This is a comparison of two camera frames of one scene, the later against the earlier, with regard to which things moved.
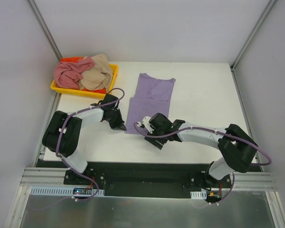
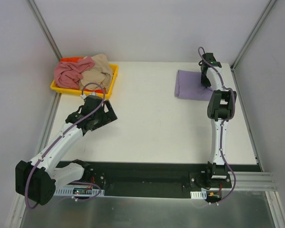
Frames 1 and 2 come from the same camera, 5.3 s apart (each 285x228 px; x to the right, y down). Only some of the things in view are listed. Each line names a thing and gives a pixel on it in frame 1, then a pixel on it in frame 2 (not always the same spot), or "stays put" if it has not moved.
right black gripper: [154, 142] to [204, 77]
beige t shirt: [99, 76] stays put
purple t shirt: [152, 96] to [188, 86]
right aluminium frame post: [252, 34] stays put
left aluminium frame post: [44, 28] stays put
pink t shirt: [68, 74] stays put
